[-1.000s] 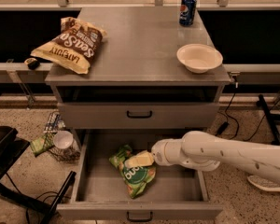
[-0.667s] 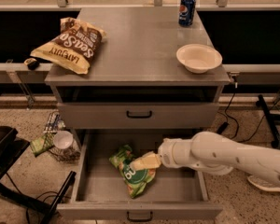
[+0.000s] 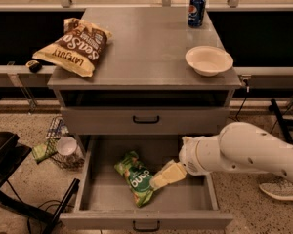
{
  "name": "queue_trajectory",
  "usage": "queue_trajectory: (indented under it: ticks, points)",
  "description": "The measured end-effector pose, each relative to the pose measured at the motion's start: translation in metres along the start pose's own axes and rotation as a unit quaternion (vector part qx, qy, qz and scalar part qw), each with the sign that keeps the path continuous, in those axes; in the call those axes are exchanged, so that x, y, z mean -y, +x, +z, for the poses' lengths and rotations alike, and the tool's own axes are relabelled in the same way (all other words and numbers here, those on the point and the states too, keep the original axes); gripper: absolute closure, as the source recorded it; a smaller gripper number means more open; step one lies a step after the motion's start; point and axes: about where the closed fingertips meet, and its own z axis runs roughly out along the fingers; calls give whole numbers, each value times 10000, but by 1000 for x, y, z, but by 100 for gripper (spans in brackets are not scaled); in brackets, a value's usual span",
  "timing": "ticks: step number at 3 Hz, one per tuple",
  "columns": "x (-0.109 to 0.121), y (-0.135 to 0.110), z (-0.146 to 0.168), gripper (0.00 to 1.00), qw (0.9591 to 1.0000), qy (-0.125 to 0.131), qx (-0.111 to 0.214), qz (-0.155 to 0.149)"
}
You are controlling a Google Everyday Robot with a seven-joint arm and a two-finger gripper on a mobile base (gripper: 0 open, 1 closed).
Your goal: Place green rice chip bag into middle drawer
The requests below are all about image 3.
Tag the open grey middle drawer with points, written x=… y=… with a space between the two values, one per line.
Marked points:
x=104 y=199

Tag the grey drawer cabinet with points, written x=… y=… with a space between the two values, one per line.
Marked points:
x=144 y=66

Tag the closed grey upper drawer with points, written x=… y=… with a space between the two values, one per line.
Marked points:
x=144 y=121

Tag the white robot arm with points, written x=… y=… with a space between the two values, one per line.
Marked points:
x=239 y=148

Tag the small black round object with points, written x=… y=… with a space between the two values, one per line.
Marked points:
x=34 y=66

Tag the blue pepsi can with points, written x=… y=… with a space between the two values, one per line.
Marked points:
x=196 y=11

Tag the green packet on floor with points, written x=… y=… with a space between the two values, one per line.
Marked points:
x=45 y=150

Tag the grey sneaker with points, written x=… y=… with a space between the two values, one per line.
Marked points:
x=279 y=189

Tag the brown and yellow chip bag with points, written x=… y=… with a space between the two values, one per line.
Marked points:
x=79 y=49

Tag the white bowl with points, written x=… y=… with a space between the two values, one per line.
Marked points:
x=209 y=61

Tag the green rice chip bag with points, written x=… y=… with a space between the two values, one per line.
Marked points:
x=137 y=176

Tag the black stand on left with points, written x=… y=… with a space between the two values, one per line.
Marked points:
x=24 y=190

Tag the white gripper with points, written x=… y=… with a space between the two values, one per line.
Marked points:
x=188 y=157

